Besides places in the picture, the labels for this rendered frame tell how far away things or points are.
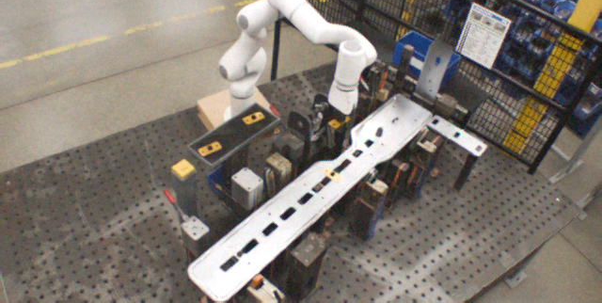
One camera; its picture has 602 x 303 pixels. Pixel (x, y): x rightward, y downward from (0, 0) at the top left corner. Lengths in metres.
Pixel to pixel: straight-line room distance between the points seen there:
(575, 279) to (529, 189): 0.95
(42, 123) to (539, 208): 3.28
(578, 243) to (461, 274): 1.57
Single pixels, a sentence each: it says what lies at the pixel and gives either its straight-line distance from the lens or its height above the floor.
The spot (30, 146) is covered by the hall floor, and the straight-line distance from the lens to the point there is 3.74.
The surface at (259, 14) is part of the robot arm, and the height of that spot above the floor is 1.54.
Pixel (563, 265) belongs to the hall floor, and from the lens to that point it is 3.53.
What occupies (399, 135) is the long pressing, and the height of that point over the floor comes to 1.00.
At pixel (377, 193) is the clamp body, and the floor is 1.03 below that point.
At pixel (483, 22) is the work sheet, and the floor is 1.37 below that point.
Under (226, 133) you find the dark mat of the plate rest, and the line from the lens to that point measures 1.92.
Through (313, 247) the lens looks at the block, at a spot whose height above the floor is 1.03.
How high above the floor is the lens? 2.52
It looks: 45 degrees down
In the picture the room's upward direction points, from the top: 8 degrees clockwise
